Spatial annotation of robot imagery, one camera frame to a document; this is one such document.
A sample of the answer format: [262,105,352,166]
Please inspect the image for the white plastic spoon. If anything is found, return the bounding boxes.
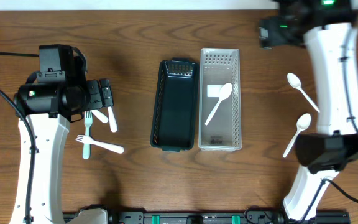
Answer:
[287,73,320,113]
[204,83,232,126]
[108,106,118,133]
[282,113,311,158]

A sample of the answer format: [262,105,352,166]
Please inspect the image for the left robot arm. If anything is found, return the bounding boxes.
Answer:
[10,44,117,223]

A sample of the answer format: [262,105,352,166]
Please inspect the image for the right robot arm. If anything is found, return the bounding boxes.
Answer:
[259,0,358,223]

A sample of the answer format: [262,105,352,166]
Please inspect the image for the pale green plastic fork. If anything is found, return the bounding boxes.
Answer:
[82,111,93,159]

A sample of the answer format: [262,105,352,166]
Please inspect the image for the white plastic fork upper left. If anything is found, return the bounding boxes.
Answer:
[91,110,109,123]

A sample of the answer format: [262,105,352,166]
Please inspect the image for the white plastic fork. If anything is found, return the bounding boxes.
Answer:
[75,135,124,154]
[91,110,109,123]

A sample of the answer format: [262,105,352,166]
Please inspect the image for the white plastic fork lower left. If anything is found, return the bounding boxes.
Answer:
[75,135,124,154]

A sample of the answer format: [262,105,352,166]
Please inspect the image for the dark green plastic basket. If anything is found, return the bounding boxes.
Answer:
[150,58,200,152]

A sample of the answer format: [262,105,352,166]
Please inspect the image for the white label in clear basket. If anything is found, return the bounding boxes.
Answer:
[207,85,222,98]

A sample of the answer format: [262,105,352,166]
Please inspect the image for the clear plastic basket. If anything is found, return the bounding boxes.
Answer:
[198,48,242,151]

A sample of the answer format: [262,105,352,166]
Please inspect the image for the left black cable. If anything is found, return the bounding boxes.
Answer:
[0,51,40,224]

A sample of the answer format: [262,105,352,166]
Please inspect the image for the black cable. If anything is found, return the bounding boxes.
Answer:
[298,18,358,223]
[0,51,40,224]

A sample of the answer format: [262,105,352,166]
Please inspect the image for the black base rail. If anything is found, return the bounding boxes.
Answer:
[63,208,351,224]

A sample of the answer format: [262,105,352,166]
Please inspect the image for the right black cable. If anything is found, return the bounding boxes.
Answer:
[298,18,358,223]

